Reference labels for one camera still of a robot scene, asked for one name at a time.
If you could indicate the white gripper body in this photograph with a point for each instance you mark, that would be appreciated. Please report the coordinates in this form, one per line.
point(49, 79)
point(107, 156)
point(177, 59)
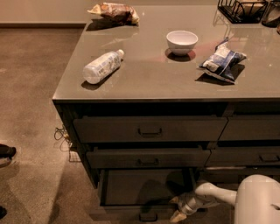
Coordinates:
point(187, 203)

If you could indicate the drawer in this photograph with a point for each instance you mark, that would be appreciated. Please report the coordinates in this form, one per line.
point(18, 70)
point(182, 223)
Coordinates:
point(244, 156)
point(252, 127)
point(148, 158)
point(131, 129)
point(140, 194)
point(237, 175)

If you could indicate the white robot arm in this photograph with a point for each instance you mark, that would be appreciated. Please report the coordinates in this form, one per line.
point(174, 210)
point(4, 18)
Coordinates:
point(256, 201)

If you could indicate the dark grey drawer cabinet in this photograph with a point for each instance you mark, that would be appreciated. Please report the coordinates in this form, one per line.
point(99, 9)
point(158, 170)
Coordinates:
point(152, 81)

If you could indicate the blue white snack bag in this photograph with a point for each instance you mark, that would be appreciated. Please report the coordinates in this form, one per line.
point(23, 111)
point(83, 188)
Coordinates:
point(219, 64)

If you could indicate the clear plastic bottle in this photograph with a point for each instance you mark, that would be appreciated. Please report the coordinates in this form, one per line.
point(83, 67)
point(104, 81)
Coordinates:
point(100, 68)

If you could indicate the white ceramic bowl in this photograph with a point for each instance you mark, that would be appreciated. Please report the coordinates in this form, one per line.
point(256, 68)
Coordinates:
point(181, 42)

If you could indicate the dark object at edge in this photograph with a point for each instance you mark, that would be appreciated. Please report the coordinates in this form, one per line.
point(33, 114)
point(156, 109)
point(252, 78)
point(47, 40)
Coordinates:
point(3, 212)

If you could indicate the black shoe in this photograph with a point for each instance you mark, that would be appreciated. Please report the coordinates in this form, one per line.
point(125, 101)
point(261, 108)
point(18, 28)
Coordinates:
point(7, 151)

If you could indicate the brown snack bag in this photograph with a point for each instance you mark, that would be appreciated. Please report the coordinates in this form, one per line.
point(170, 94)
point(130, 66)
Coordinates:
point(117, 12)

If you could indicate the dark round object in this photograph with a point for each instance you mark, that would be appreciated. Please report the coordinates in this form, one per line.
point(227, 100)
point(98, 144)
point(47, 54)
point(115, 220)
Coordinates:
point(271, 17)

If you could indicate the black wire basket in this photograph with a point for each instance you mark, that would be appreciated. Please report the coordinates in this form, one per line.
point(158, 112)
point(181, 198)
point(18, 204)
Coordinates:
point(243, 11)

